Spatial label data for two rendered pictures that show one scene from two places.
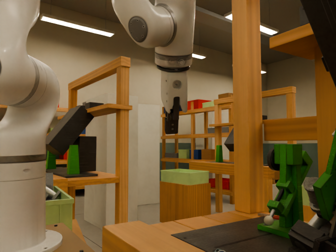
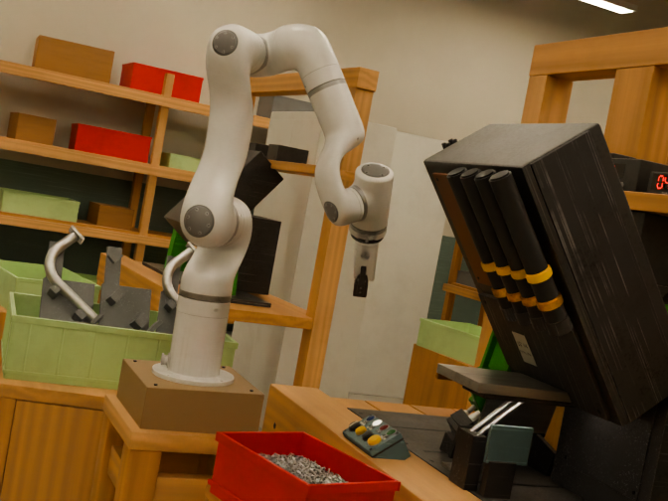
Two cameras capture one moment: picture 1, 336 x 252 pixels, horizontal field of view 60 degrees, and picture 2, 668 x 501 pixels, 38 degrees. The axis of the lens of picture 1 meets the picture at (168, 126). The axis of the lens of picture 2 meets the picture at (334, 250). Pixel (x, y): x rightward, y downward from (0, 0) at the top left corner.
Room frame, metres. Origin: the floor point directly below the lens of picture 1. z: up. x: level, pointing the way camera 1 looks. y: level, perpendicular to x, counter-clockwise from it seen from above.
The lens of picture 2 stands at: (-1.52, -0.32, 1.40)
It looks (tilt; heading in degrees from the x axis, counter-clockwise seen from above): 3 degrees down; 10
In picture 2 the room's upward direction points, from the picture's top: 10 degrees clockwise
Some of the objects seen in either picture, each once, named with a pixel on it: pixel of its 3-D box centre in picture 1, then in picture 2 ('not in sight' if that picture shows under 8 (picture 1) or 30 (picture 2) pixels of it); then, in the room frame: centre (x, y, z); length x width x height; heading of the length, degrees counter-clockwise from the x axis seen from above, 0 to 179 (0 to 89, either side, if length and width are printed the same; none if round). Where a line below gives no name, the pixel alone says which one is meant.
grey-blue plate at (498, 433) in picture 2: not in sight; (505, 461); (0.38, -0.40, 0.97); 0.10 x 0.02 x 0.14; 123
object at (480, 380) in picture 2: not in sight; (542, 390); (0.42, -0.44, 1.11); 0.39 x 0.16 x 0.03; 123
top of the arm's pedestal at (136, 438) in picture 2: not in sight; (184, 424); (0.64, 0.33, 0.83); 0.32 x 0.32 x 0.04; 34
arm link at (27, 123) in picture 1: (24, 107); (218, 246); (0.67, 0.33, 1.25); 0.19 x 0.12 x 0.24; 176
